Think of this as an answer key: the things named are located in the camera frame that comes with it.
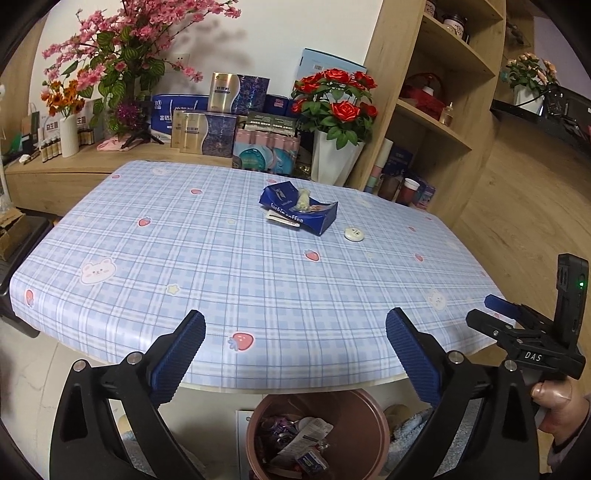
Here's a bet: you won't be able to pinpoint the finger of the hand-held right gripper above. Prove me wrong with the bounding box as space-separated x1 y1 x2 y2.
484 294 555 334
465 308 523 344

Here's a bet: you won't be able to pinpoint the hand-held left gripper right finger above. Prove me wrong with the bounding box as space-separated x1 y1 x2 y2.
385 307 542 480

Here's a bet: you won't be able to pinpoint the black table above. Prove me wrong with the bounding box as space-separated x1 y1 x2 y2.
492 88 591 153

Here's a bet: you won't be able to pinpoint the red gift basket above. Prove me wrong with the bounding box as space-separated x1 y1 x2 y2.
399 72 446 121

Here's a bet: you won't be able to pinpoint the brown cup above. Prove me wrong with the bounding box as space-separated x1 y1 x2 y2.
379 175 402 201

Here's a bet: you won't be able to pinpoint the low wooden cabinet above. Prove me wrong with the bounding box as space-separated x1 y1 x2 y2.
4 143 234 217

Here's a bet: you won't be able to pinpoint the red rose plant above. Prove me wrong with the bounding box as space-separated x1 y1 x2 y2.
290 68 379 151

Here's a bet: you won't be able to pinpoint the row of small brown bottles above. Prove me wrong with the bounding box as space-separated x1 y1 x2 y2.
41 134 63 162

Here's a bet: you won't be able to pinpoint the white flower pot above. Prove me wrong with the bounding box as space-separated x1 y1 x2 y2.
310 129 365 188

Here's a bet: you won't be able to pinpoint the stack of pastel cups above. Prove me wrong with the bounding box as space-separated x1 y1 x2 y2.
364 138 394 195

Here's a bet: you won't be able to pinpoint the blue and white tissue pack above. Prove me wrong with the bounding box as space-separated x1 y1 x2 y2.
151 93 211 144

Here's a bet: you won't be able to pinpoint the dark paper bag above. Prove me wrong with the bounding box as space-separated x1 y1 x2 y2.
21 104 42 153

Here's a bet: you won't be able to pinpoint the magenta flower bunch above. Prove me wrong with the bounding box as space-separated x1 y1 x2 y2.
113 102 148 134

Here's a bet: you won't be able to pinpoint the black mini tripod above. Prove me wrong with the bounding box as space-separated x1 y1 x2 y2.
122 102 164 148

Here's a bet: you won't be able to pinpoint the dark blue printed box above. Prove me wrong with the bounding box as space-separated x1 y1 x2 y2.
385 145 414 176

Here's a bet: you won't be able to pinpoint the light blue fluffy cloth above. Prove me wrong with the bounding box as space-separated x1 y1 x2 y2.
388 406 481 462

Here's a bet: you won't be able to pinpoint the dark green box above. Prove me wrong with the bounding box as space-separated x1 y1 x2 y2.
247 112 298 137

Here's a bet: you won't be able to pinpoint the blue and gold gift box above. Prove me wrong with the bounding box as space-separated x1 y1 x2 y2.
208 72 271 114
171 111 238 155

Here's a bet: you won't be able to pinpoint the blue box with red label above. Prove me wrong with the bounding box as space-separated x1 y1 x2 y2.
264 95 294 116

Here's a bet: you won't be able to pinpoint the pink-brown trash bin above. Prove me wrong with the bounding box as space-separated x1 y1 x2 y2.
246 389 392 480

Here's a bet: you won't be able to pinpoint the pink and teal gift pack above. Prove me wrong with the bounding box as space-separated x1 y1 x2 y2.
232 128 301 174

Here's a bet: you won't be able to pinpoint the orange artificial flowers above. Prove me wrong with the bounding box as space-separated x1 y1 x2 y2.
39 80 86 118

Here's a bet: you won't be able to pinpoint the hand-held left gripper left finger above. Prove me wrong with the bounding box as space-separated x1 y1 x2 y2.
48 310 208 480

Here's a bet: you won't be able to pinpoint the peach rose plant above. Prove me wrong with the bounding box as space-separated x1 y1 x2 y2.
505 52 559 116

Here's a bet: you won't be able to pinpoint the small purple printed box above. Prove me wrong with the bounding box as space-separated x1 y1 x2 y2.
413 182 437 210

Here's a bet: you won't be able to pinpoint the white ribbed vase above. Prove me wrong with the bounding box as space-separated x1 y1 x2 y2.
60 115 81 158

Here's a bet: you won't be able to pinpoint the white labelled packet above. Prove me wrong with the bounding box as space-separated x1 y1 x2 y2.
276 416 334 464

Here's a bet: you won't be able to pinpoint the wooden shelf unit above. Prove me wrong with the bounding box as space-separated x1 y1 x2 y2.
348 0 509 227

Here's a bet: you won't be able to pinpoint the person's right hand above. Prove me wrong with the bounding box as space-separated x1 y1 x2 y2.
531 381 591 435

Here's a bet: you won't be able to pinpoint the white stick sachet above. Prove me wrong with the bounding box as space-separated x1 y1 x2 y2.
267 211 301 228

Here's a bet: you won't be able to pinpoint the light blue flat box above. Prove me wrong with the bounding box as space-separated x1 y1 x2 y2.
295 48 368 97

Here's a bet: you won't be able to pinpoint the pink blossom artificial plant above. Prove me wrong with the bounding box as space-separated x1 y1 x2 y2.
41 0 241 139

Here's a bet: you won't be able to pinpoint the blue plaid tablecloth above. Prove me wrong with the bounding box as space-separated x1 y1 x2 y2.
9 159 506 393

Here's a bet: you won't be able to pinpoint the blue cardboard box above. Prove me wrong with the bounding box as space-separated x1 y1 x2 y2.
259 181 340 237

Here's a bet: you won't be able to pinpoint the person's right forearm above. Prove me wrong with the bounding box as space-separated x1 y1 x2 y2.
538 415 591 480

